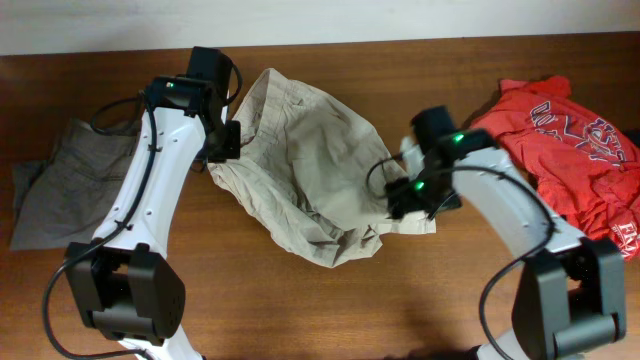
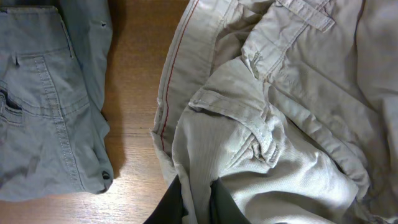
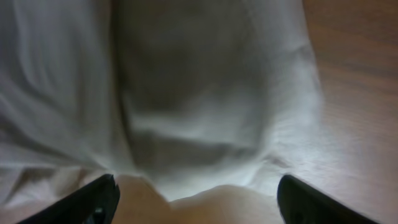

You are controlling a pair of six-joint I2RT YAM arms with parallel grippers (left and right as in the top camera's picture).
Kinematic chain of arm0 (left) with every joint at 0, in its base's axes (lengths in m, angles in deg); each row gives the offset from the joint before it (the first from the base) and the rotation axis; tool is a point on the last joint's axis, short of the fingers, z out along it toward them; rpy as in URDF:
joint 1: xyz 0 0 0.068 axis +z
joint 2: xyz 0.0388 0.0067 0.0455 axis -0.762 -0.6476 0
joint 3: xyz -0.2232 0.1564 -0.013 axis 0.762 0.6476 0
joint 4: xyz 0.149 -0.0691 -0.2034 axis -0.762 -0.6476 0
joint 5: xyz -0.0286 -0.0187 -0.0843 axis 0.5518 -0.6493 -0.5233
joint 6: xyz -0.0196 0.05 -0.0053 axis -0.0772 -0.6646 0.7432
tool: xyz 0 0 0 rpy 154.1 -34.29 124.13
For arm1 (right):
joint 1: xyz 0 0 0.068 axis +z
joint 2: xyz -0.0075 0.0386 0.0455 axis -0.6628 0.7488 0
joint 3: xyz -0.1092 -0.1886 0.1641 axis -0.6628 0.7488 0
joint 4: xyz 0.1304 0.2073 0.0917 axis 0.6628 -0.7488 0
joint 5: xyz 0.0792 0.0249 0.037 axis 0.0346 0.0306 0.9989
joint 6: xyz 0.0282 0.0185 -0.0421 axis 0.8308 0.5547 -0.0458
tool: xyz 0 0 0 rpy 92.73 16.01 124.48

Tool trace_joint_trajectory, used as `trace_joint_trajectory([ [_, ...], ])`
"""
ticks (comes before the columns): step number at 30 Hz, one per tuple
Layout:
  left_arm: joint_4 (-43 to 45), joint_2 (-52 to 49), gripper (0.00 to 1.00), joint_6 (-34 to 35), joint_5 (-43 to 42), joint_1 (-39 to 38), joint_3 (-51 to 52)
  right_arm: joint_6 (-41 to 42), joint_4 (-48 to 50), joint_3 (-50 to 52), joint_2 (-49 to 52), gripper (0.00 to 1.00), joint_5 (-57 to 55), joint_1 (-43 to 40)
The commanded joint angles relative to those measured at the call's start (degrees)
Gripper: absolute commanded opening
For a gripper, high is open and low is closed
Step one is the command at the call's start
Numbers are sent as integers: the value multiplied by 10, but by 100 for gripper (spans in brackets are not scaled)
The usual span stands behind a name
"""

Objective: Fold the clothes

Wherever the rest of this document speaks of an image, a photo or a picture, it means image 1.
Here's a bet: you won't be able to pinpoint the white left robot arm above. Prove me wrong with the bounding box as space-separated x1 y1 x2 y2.
56 74 240 359

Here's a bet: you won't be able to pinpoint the beige khaki shorts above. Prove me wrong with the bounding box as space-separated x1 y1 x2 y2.
208 68 436 268

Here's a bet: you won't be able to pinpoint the grey folded shorts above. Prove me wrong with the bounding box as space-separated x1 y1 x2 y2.
10 119 140 251

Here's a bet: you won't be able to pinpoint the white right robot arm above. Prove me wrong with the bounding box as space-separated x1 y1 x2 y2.
387 130 626 359

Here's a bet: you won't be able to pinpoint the red printed t-shirt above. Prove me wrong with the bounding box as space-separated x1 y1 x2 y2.
472 76 639 260

